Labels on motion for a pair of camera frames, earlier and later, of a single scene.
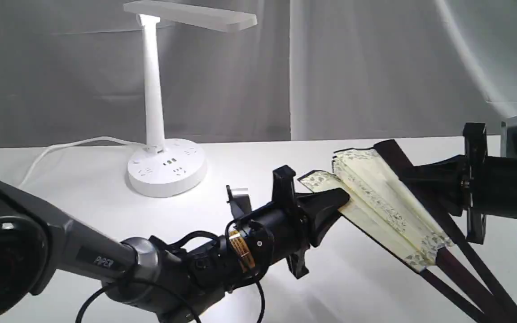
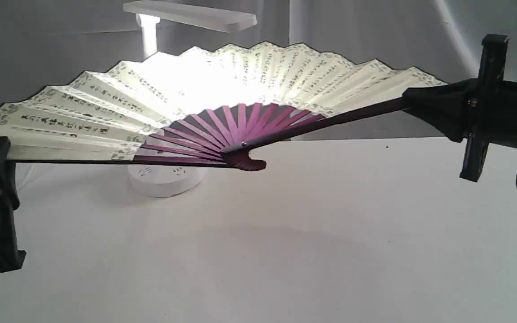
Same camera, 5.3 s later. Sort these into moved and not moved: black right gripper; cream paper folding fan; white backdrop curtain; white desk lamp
Moved: black right gripper; cream paper folding fan
Not moved: white backdrop curtain; white desk lamp
